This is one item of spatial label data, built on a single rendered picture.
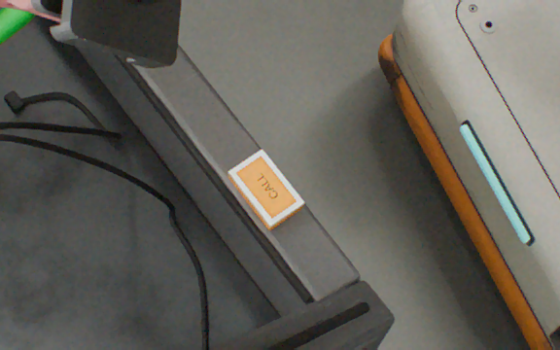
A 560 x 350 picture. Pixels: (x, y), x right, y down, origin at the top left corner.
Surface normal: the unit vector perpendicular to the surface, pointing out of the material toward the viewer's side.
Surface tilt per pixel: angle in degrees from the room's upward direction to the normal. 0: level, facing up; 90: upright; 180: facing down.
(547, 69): 0
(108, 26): 49
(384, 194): 0
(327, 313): 43
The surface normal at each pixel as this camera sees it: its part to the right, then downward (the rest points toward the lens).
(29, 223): 0.07, -0.36
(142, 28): 0.77, -0.03
